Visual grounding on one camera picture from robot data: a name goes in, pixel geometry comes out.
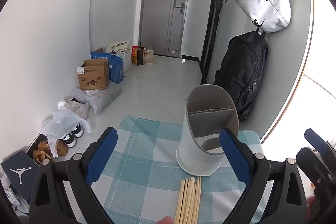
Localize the beige folded cloth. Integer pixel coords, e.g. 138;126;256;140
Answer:
106;39;131;54

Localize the large grey parcel bag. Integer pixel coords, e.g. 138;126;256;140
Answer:
70;81;121;115

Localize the white grey chopstick holder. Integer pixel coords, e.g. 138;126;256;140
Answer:
176;84;240;177

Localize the teal plaid tablecloth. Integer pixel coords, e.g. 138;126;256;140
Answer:
79;115;273;224

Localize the black white sneaker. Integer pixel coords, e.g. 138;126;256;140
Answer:
72;124;84;138
63;132;77;148

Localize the blue cardboard box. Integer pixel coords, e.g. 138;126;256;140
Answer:
91;48;123;83

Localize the dark blue shoe box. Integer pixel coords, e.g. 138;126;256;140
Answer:
0;151;40;201

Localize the black framed door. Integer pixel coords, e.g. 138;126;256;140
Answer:
200;0;227;85

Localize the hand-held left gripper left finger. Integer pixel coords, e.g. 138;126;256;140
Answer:
29;127;118;224

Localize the bunch of wooden chopsticks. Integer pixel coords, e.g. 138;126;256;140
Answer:
174;176;202;224

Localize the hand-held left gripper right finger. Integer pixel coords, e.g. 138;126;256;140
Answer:
219;128;309;224

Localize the black backpack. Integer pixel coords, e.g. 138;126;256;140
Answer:
213;31;269;122

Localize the brown cardboard box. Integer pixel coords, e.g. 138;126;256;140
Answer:
77;59;110;90

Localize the grey entrance door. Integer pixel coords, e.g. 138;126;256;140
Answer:
139;0;192;59

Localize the person's right hand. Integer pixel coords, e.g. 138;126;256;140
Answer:
306;194;319;224

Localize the beige paper bag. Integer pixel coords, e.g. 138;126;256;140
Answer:
143;47;156;65

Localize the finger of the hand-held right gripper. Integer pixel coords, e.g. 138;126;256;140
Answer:
296;147;331;188
304;128;336;160

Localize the small grey parcel bag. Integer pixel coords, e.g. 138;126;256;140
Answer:
58;98;90;119

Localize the black paper bag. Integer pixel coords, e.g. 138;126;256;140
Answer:
135;47;145;66

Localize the small white box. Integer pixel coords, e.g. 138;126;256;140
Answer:
4;187;21;205

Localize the black floor cable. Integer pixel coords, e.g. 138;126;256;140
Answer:
13;202;29;217

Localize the white plastic bag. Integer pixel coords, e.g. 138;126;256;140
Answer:
41;106;93;157

